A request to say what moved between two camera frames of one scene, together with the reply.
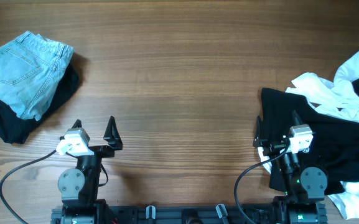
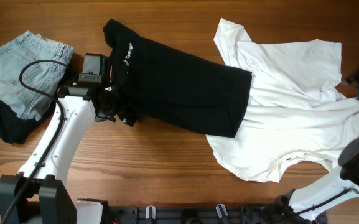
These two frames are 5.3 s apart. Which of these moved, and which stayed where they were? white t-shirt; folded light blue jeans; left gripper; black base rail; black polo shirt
Moved: black polo shirt; left gripper; white t-shirt
Stayed: folded light blue jeans; black base rail
